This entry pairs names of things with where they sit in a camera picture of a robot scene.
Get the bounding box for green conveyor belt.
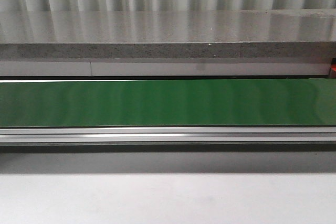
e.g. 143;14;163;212
1;78;335;127

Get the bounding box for grey stone countertop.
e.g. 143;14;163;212
0;8;336;78

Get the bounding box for aluminium conveyor front rail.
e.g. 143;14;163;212
1;126;335;153

